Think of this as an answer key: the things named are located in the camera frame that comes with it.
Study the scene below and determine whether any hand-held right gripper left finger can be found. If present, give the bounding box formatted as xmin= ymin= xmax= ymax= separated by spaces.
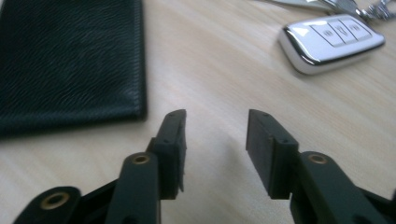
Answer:
xmin=105 ymin=108 xmax=188 ymax=224

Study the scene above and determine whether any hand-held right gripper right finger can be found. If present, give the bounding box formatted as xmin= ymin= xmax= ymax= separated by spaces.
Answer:
xmin=245 ymin=108 xmax=390 ymax=224

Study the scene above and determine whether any black leather wallet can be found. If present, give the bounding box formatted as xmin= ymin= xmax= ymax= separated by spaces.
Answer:
xmin=0 ymin=0 xmax=148 ymax=138

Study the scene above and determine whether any white car key fob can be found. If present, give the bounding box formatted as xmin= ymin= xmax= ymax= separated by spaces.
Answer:
xmin=277 ymin=13 xmax=387 ymax=76

